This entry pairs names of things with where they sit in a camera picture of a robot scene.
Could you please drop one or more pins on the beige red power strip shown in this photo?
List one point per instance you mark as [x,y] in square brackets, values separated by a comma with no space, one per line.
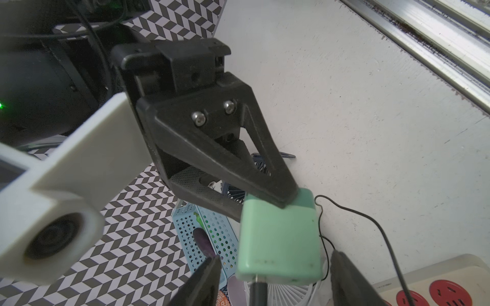
[463,280]

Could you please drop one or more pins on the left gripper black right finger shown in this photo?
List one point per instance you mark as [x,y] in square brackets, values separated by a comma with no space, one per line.
[349,286]

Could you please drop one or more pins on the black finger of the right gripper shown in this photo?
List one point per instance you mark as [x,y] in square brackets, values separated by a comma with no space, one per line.
[188,185]

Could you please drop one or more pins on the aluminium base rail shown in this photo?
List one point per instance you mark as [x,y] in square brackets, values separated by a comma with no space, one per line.
[451,38]

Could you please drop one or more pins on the navy blue desk fan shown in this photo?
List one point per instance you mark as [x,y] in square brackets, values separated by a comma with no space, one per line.
[237,190]

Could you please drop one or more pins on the lilac ceramic bowl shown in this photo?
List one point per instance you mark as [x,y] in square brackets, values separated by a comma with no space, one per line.
[236,292]

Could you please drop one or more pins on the green adapter of navy fan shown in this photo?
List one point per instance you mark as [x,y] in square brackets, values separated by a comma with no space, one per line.
[280,246]

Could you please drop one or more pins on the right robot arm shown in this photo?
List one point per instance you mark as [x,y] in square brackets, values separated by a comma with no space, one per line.
[63,60]

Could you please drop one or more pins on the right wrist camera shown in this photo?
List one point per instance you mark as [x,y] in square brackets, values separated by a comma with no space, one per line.
[51,208]

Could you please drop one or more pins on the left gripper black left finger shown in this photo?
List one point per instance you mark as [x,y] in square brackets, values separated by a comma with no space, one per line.
[202,287]

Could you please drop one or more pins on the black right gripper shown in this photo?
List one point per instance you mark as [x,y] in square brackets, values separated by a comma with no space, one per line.
[200,123]

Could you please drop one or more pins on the green chili pepper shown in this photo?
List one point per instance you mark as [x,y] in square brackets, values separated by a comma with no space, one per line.
[198,220]

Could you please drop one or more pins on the light blue perforated basket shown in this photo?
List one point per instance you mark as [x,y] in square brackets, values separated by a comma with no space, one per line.
[220,234]

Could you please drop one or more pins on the purple eggplant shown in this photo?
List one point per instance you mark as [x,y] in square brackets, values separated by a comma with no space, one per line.
[203,243]

